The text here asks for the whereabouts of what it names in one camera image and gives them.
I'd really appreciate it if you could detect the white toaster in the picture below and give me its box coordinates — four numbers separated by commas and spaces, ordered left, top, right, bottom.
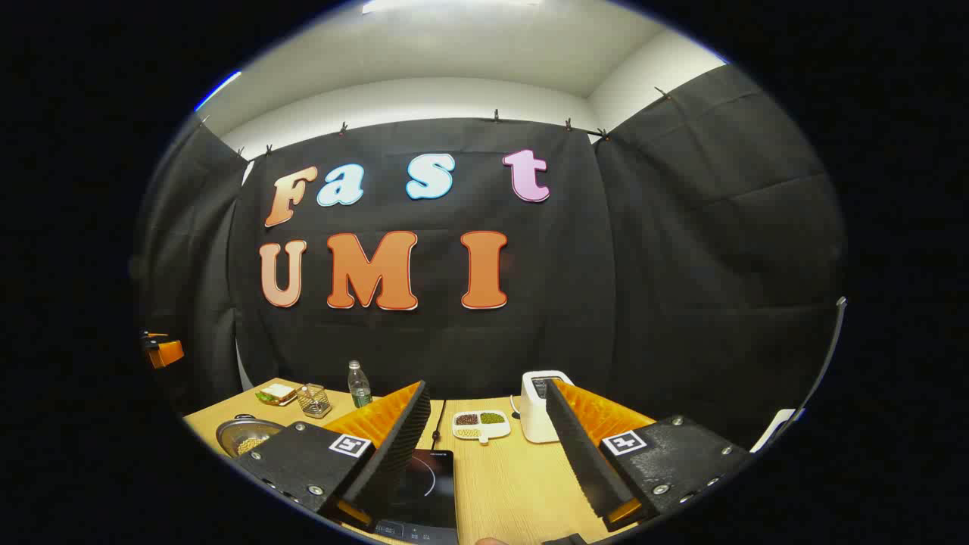
520, 370, 574, 444

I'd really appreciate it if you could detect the metal wire basket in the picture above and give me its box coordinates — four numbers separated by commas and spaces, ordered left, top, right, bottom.
297, 385, 332, 419

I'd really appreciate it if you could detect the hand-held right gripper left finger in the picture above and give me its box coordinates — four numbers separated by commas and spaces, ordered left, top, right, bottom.
235, 380, 432, 531

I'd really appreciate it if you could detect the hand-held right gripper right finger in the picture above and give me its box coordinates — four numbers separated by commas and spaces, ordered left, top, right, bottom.
545, 378, 756, 533

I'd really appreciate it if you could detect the stainless steel pot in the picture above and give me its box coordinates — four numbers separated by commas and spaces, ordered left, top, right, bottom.
216, 414, 287, 459

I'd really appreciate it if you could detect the white plastic object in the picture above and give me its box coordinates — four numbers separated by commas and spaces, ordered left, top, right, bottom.
749, 409, 805, 453

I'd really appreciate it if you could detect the clear plastic water bottle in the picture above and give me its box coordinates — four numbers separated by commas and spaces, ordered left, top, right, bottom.
347, 360, 372, 410

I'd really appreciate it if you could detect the white divided dish with beans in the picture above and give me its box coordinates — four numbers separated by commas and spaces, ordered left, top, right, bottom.
452, 410, 512, 443

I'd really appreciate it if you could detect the black induction cooktop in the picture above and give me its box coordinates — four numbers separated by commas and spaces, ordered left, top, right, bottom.
375, 450, 459, 545

